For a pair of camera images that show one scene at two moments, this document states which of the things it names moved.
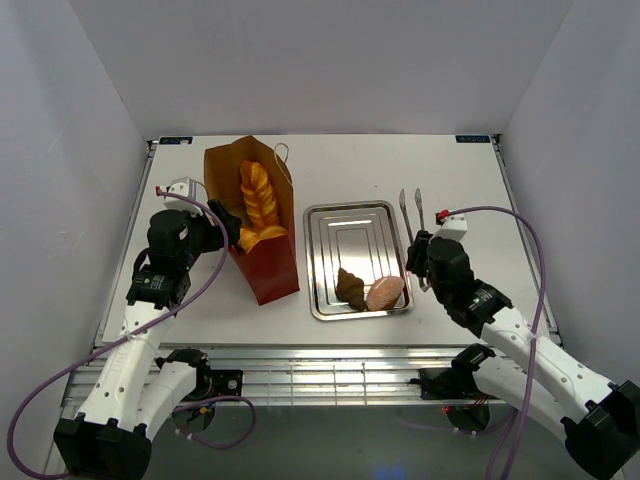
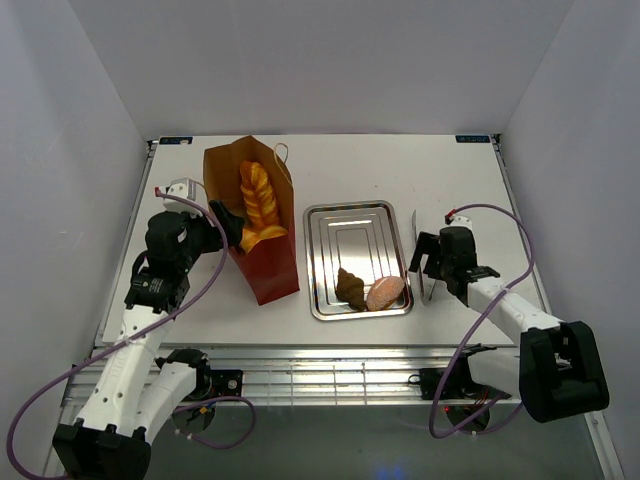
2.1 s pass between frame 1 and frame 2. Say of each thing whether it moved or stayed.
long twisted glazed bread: stayed
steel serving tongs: moved
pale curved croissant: stayed
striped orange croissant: stayed
